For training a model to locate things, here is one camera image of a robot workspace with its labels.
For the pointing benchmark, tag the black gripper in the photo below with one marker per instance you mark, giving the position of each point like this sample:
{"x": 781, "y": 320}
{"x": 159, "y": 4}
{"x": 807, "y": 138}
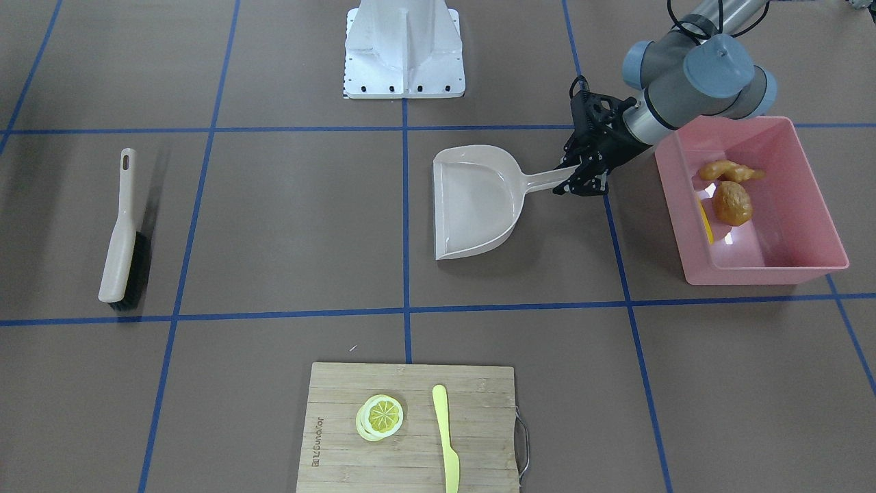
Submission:
{"x": 614, "y": 145}

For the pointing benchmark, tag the beige plastic dustpan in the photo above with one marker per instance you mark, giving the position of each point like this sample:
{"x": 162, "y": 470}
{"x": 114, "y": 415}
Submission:
{"x": 479, "y": 194}

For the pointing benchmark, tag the yellow toy corn cob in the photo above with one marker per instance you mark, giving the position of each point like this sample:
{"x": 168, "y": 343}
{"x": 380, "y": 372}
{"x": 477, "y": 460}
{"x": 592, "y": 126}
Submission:
{"x": 709, "y": 232}

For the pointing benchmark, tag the tan toy ginger root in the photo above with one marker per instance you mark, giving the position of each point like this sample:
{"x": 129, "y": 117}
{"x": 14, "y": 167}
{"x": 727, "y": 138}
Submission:
{"x": 727, "y": 170}

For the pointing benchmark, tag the brown toy potato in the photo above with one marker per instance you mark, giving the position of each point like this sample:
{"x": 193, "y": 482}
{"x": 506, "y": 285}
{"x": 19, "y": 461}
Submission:
{"x": 732, "y": 204}

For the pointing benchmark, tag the beige hand brush black bristles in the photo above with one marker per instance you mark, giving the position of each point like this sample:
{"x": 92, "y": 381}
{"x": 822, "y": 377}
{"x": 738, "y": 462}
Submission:
{"x": 125, "y": 270}

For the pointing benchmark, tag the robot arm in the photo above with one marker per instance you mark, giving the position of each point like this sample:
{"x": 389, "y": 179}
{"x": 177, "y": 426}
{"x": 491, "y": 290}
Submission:
{"x": 698, "y": 68}

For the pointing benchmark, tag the pink plastic bin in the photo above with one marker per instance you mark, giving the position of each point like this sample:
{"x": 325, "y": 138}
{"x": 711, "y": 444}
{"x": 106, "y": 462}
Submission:
{"x": 791, "y": 238}

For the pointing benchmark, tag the yellow plastic toy knife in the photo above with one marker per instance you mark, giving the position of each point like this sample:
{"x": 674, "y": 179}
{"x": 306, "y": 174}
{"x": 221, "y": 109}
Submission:
{"x": 450, "y": 459}

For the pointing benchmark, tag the yellow toy lemon slices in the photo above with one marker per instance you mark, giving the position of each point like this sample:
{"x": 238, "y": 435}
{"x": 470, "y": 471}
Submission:
{"x": 379, "y": 417}

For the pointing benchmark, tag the wooden cutting board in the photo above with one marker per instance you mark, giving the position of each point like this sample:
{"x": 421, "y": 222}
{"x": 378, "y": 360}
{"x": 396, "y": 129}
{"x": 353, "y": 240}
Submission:
{"x": 482, "y": 421}

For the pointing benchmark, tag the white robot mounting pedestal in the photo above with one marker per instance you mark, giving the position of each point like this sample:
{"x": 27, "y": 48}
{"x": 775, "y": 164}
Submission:
{"x": 403, "y": 50}

